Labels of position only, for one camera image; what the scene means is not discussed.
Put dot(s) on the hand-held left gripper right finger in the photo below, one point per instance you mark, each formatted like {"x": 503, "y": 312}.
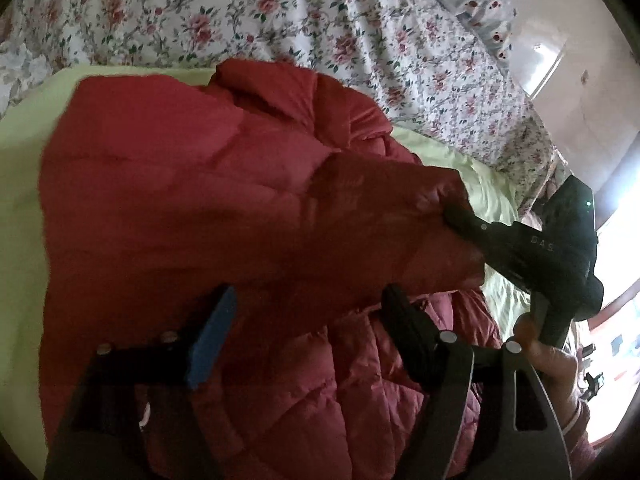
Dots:
{"x": 405, "y": 315}

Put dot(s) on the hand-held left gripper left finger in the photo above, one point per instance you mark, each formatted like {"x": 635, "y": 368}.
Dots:
{"x": 215, "y": 335}

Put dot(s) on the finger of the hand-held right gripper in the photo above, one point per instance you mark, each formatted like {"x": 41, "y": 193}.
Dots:
{"x": 465, "y": 225}

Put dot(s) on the red quilted jacket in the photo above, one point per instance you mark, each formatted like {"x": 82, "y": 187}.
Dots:
{"x": 200, "y": 185}

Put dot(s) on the person's right forearm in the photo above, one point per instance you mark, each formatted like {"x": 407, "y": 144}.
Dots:
{"x": 585, "y": 440}

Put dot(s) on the person's right hand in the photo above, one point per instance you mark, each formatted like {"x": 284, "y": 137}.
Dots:
{"x": 555, "y": 365}

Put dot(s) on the cherry print pillow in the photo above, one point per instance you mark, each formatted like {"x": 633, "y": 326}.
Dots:
{"x": 475, "y": 10}

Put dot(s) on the rose floral duvet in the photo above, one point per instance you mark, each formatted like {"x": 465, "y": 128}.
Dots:
{"x": 350, "y": 35}

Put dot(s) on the light green bed sheet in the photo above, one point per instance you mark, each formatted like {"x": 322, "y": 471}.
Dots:
{"x": 20, "y": 210}

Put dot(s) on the large-flower white cloth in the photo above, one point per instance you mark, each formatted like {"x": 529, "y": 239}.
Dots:
{"x": 17, "y": 67}

